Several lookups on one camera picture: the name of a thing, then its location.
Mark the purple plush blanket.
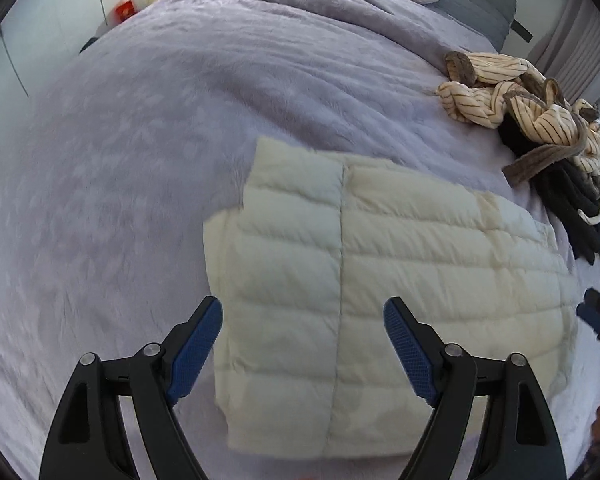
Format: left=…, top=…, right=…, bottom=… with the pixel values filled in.
left=0, top=0, right=600, bottom=480

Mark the white wardrobe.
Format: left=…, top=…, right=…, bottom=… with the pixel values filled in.
left=0, top=0, right=111, bottom=156

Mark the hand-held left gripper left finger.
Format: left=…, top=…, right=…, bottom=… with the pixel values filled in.
left=39, top=296, right=224, bottom=480

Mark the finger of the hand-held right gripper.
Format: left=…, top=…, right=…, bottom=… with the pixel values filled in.
left=576, top=287, right=600, bottom=343

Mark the cream striped robe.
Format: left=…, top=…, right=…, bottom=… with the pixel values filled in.
left=432, top=51, right=600, bottom=186

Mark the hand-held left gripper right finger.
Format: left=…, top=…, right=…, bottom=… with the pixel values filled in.
left=382, top=296, right=568, bottom=480

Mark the white puffer jacket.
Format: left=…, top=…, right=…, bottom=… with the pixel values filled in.
left=202, top=136, right=581, bottom=461

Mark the grey quilted pillow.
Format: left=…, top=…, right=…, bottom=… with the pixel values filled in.
left=187, top=0, right=518, bottom=53

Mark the black garment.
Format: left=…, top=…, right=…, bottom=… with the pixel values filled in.
left=497, top=120, right=600, bottom=266

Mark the grey curtain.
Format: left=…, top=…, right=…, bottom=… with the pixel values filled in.
left=527, top=0, right=600, bottom=106

